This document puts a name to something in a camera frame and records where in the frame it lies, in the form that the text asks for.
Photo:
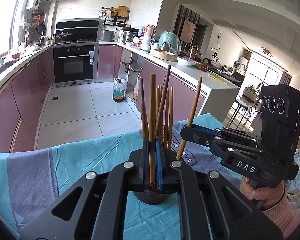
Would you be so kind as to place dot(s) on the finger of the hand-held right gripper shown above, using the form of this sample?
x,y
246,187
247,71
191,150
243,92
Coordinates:
x,y
207,129
197,136

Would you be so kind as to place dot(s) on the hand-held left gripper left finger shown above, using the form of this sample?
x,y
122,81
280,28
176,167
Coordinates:
x,y
147,170

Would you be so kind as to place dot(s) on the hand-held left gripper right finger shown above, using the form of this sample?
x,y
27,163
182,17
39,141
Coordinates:
x,y
159,167

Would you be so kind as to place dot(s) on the black mesh utensil holder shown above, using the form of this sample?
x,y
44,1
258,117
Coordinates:
x,y
150,197

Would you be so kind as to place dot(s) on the single wooden chopstick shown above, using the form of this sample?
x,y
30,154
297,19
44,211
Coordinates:
x,y
152,110
193,105

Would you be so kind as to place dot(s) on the bunch of wooden chopsticks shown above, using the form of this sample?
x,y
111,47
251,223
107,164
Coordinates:
x,y
170,115

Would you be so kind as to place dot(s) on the single dark brown chopstick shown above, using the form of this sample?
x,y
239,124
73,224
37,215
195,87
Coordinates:
x,y
165,92

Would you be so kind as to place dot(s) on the person's right forearm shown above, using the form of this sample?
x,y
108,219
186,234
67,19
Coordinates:
x,y
285,217

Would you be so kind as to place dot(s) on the person's right hand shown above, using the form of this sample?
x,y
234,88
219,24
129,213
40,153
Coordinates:
x,y
267,196

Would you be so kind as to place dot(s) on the round stool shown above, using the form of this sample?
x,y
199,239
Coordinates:
x,y
241,102

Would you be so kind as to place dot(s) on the pink peninsula base cabinet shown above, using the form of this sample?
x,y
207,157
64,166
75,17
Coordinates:
x,y
180,90

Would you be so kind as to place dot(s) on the yellow flat strip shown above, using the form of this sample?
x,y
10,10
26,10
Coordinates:
x,y
218,78

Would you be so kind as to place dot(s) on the blue grey printed tablecloth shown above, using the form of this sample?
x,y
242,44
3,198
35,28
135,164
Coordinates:
x,y
77,160

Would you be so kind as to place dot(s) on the white plastic bag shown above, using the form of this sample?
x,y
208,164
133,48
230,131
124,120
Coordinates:
x,y
188,61

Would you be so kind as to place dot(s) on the round ceiling lamp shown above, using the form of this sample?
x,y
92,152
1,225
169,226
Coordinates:
x,y
266,51

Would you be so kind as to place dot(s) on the plastic oil bottle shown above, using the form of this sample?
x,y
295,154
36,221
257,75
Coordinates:
x,y
118,92

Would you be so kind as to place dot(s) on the round beige basin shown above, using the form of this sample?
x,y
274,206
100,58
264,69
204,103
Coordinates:
x,y
164,55

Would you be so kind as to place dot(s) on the pink kettle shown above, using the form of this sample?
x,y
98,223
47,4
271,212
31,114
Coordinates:
x,y
150,31

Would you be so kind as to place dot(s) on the narrow pink base cabinet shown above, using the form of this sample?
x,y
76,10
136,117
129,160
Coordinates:
x,y
107,61

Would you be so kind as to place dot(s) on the black built-in oven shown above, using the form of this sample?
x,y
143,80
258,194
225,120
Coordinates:
x,y
73,62

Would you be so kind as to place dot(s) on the silver rice cooker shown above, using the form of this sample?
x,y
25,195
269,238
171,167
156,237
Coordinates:
x,y
107,35

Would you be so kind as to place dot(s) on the wooden cutting board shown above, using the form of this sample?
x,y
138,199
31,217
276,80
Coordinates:
x,y
123,11

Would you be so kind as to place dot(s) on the long pink base cabinet run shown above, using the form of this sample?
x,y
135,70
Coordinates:
x,y
20,92

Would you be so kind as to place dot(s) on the black range hood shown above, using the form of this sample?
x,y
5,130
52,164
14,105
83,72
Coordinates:
x,y
76,31

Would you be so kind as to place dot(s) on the wok with glass lid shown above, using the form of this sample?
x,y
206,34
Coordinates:
x,y
63,35

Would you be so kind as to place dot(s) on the hanging black frying pan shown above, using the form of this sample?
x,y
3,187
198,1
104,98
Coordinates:
x,y
41,28

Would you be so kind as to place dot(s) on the kitchen window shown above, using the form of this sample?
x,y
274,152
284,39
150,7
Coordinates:
x,y
5,10

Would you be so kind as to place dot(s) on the framed wall picture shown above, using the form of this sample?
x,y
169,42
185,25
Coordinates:
x,y
187,31

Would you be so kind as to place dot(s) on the black wall rack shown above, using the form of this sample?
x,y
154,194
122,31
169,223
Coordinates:
x,y
115,21

